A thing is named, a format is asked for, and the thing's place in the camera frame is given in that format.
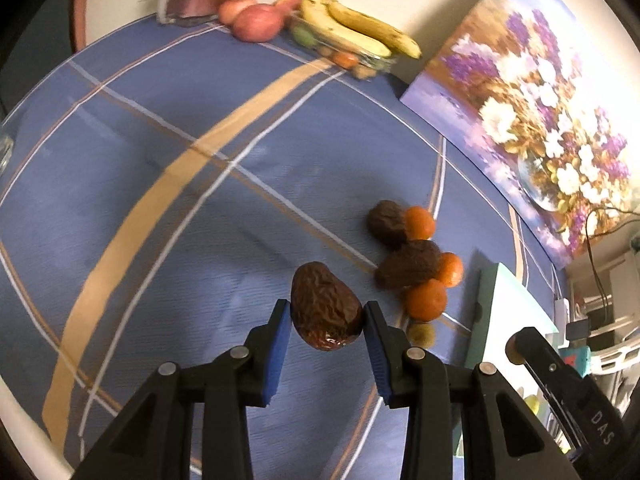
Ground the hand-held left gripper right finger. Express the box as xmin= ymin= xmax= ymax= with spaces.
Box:
xmin=362 ymin=301 xmax=583 ymax=480

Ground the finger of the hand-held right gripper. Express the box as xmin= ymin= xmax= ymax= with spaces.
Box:
xmin=505 ymin=326 xmax=583 ymax=398

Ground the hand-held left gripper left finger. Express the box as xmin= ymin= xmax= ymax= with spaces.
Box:
xmin=72 ymin=299 xmax=293 ymax=480

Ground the white teal cardboard box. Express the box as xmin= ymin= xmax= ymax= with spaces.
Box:
xmin=452 ymin=261 xmax=561 ymax=461

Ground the wrinkled dark brown avocado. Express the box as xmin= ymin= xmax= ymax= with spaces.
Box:
xmin=366 ymin=200 xmax=408 ymax=251
xmin=290 ymin=261 xmax=364 ymax=352
xmin=374 ymin=240 xmax=442 ymax=290

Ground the white plastic rack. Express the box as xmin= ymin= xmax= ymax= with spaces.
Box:
xmin=590 ymin=327 xmax=640 ymax=378

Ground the flower painting canvas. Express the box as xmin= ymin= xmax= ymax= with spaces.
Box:
xmin=400 ymin=0 xmax=640 ymax=268

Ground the clear plastic tray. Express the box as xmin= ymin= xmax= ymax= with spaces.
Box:
xmin=290 ymin=12 xmax=398 ymax=81

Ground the spotted yellow banana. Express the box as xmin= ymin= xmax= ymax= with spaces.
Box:
xmin=327 ymin=0 xmax=423 ymax=60

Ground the large red apple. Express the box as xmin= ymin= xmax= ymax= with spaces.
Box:
xmin=231 ymin=4 xmax=286 ymax=43

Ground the pale yellow banana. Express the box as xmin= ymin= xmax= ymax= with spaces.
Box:
xmin=299 ymin=0 xmax=393 ymax=59

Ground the clear glass jar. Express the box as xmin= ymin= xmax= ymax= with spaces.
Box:
xmin=0 ymin=135 xmax=16 ymax=176

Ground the reddish brown wooden panel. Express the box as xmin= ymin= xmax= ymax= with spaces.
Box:
xmin=71 ymin=0 xmax=96 ymax=53

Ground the black cable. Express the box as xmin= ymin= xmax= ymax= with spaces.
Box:
xmin=584 ymin=206 xmax=640 ymax=313

